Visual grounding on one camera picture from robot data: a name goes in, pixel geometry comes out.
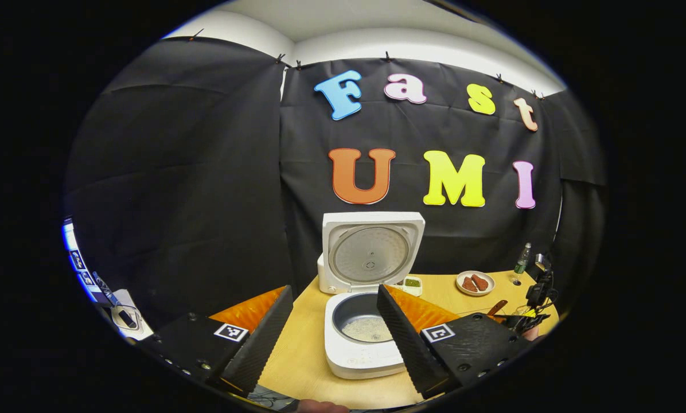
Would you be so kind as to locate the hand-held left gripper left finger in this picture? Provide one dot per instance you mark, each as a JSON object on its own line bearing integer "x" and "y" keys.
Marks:
{"x": 262, "y": 344}

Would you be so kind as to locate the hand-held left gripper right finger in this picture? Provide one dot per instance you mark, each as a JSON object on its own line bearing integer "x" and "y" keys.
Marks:
{"x": 406, "y": 344}

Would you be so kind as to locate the brown wooden spoon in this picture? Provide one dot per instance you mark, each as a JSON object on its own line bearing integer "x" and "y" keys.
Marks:
{"x": 497, "y": 308}

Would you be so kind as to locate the white rice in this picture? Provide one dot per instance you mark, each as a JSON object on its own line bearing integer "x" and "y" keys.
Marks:
{"x": 363, "y": 330}

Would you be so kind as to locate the white rice cooker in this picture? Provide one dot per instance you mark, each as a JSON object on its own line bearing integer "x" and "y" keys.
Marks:
{"x": 349, "y": 361}

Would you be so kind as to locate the green label water bottle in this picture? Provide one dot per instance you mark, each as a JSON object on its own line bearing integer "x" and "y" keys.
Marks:
{"x": 522, "y": 261}

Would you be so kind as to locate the brown meat piece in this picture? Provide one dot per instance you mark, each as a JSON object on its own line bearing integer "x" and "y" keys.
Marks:
{"x": 468, "y": 284}
{"x": 480, "y": 281}

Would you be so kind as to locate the white divided condiment dish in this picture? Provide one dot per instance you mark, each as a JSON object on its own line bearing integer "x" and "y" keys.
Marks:
{"x": 413, "y": 283}

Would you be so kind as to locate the white round plate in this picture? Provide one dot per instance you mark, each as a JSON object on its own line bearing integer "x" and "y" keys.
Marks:
{"x": 475, "y": 293}

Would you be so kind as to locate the black backdrop cloth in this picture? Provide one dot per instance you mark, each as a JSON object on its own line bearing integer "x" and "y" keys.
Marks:
{"x": 176, "y": 172}

